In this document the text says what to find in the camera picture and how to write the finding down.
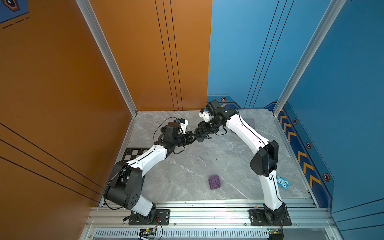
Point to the left aluminium corner post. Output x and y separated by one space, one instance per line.
99 36

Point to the aluminium front rail frame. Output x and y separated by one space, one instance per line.
215 220

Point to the aluminium corner post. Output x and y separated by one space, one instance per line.
317 38
99 36

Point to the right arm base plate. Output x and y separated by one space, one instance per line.
260 217

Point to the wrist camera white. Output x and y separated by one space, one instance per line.
205 115
182 126

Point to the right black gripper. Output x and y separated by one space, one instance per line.
203 128

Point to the right aluminium corner post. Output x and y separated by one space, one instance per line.
317 38

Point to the blue cartoon sticker card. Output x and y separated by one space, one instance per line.
283 183

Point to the black white checkerboard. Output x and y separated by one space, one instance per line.
133 153

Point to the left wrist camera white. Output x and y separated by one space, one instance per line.
182 126

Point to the purple square box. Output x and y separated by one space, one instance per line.
214 182

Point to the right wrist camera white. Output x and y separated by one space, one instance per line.
205 115

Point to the purple-grey phone stand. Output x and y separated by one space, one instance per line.
251 122

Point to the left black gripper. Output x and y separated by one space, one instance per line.
188 140

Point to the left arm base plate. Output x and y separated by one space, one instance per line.
160 216

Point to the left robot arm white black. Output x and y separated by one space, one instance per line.
125 184

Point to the dark grey round phone stand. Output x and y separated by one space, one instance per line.
201 138

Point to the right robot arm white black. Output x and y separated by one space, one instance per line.
266 154

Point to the circuit board right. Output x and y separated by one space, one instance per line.
276 234

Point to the green circuit board left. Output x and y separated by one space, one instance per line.
147 233

